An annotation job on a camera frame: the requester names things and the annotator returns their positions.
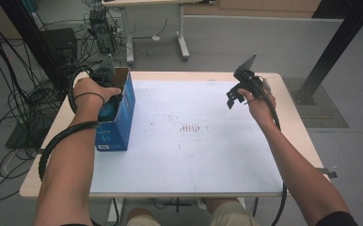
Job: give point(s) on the black sleeve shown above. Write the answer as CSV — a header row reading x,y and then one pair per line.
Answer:
x,y
338,219

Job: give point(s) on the metal table bracket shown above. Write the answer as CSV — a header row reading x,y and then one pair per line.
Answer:
x,y
330,173

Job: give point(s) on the person's left leg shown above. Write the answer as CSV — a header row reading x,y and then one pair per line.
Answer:
x,y
142,218

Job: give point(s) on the person's right leg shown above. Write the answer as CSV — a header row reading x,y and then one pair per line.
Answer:
x,y
229,213

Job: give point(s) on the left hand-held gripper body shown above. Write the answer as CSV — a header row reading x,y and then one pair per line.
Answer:
x,y
106,72

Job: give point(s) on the black equipment box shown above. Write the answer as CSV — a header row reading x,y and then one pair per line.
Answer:
x,y
60,42

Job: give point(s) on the black wrist band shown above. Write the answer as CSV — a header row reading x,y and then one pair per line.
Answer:
x,y
90,93

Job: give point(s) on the grey floor mat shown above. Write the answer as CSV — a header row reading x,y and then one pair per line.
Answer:
x,y
320,106

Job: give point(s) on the person's right hand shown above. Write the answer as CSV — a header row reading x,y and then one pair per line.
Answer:
x,y
262,108

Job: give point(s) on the white background desk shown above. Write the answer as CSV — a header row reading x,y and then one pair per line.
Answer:
x,y
182,31

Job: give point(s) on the blue cardboard box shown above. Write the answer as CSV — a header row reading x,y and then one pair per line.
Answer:
x,y
117,135

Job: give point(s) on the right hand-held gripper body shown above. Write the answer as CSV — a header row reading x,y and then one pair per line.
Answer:
x,y
247,78

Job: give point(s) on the black floor mat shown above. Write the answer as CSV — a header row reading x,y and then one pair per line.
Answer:
x,y
26,135

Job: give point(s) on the person's leg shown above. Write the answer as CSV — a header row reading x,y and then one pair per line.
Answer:
x,y
229,213
142,218

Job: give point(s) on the black metal stand post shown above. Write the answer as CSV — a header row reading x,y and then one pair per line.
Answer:
x,y
29,34
336,44

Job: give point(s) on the person's left hand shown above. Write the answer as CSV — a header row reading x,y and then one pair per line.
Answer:
x,y
88,88

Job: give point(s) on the white table leg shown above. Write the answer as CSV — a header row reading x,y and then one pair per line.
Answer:
x,y
115,210

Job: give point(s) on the white table mat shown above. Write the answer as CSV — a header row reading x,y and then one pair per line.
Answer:
x,y
201,157

